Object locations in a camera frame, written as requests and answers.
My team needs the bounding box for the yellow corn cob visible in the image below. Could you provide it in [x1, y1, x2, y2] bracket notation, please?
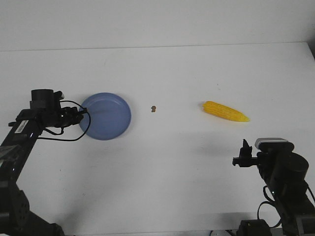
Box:
[202, 101, 250, 122]

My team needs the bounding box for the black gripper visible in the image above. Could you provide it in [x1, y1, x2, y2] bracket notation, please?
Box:
[46, 107, 88, 128]
[232, 139, 258, 168]

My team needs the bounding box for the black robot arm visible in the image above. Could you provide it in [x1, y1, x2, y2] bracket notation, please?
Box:
[232, 138, 315, 236]
[0, 89, 88, 236]

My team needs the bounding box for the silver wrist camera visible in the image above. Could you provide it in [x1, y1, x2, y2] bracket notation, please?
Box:
[254, 138, 288, 149]

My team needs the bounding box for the white object at table edge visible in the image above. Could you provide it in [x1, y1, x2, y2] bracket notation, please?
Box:
[209, 230, 233, 236]

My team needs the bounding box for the blue round plate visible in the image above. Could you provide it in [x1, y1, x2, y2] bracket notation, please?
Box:
[79, 92, 131, 141]

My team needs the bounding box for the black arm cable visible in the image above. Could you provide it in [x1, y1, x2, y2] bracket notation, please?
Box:
[36, 99, 92, 142]
[257, 185, 283, 228]

